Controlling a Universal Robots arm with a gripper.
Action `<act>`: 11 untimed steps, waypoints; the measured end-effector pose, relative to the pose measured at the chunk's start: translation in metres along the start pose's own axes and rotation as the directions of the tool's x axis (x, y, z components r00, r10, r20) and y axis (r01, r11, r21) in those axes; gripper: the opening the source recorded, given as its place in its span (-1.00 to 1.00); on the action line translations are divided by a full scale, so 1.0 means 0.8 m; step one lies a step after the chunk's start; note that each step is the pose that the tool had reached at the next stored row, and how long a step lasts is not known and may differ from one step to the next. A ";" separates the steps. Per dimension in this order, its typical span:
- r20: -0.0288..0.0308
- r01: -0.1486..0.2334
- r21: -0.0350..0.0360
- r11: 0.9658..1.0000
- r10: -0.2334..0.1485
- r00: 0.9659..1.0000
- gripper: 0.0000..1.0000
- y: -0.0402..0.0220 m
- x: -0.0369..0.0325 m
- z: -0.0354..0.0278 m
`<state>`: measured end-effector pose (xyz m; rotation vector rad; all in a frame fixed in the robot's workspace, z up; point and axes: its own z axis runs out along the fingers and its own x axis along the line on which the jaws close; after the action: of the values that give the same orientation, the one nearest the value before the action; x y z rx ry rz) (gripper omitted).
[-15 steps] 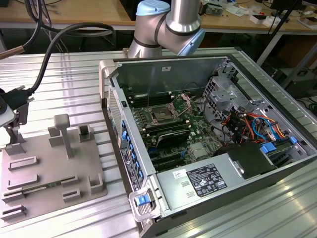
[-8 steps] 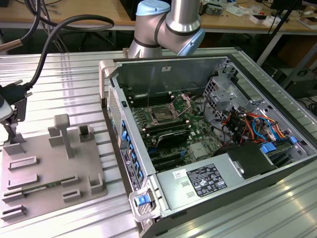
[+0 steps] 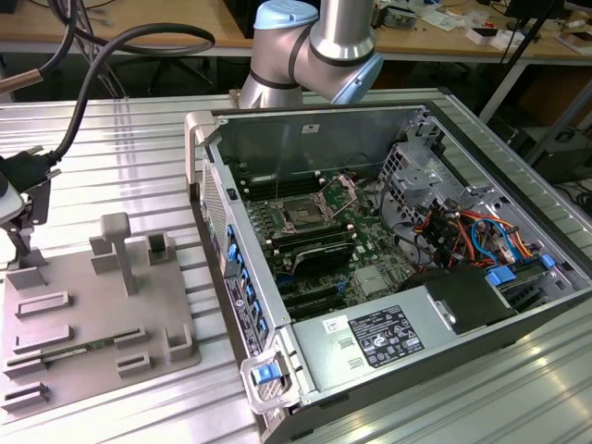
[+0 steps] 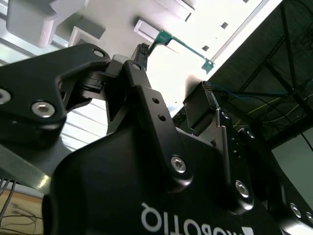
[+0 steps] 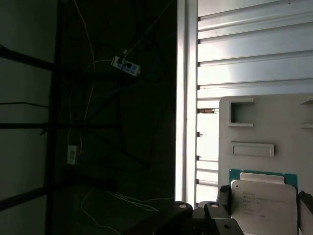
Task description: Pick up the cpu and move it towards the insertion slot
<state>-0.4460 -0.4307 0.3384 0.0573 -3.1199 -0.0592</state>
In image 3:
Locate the wooden desk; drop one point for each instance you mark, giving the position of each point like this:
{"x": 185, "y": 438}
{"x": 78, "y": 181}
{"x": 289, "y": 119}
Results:
{"x": 208, "y": 14}

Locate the black box on floor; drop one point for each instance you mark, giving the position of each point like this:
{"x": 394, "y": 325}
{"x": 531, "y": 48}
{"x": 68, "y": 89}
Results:
{"x": 559, "y": 157}

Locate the grey parts rack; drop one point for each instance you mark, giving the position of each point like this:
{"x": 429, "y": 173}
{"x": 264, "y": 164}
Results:
{"x": 152, "y": 296}

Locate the white box with dark inlay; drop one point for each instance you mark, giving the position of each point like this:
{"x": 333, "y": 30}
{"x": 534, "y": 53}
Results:
{"x": 485, "y": 37}

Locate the black RAM slot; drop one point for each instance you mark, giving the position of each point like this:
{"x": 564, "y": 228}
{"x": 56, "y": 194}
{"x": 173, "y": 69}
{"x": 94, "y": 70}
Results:
{"x": 277, "y": 178}
{"x": 287, "y": 188}

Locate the black graphics card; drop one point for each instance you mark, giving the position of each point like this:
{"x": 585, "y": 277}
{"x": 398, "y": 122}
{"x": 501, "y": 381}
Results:
{"x": 324, "y": 259}

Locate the grey case foot blue latch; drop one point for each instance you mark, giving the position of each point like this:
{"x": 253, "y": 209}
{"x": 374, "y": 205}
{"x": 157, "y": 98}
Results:
{"x": 273, "y": 398}

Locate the plain grey case foot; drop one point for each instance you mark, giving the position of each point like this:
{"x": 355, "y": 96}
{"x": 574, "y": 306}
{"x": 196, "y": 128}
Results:
{"x": 196, "y": 139}

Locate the black expansion slot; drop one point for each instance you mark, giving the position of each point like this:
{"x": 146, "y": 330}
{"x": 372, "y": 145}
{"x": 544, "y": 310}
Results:
{"x": 319, "y": 306}
{"x": 314, "y": 293}

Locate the silver power supply with label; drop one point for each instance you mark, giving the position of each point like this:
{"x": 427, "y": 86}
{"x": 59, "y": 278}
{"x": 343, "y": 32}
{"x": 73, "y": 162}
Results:
{"x": 324, "y": 361}

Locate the thin metal locking lever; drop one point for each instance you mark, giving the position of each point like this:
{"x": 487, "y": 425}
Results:
{"x": 277, "y": 190}

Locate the silver perforated disk cage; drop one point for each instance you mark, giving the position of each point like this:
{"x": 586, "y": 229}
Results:
{"x": 416, "y": 176}

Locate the open black silver PC case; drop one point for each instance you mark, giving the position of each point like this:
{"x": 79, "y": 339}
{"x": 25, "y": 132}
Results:
{"x": 259, "y": 259}

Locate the black RAM stick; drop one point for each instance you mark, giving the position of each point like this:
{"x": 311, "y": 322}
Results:
{"x": 319, "y": 241}
{"x": 305, "y": 231}

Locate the CPU socket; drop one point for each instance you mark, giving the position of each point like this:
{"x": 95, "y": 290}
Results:
{"x": 300, "y": 215}

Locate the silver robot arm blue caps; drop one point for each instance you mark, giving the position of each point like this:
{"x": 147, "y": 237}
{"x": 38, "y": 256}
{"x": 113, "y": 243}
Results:
{"x": 314, "y": 51}

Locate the silver chipset heatsink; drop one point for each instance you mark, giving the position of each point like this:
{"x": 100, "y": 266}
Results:
{"x": 371, "y": 282}

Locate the small blue plastic clip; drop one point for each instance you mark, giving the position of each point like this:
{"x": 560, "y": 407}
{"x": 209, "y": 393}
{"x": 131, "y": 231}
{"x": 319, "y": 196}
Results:
{"x": 546, "y": 261}

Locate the black air duct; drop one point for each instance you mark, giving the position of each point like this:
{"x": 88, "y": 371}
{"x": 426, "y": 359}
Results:
{"x": 462, "y": 296}

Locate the large blue plastic clip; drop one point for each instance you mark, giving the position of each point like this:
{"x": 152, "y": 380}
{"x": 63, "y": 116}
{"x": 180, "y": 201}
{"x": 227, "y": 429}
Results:
{"x": 501, "y": 276}

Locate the green motherboard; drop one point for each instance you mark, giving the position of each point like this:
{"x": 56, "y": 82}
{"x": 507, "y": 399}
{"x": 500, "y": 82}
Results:
{"x": 370, "y": 240}

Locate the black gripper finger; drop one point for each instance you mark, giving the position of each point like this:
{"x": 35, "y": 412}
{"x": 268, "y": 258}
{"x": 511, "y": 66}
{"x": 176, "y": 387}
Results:
{"x": 22, "y": 247}

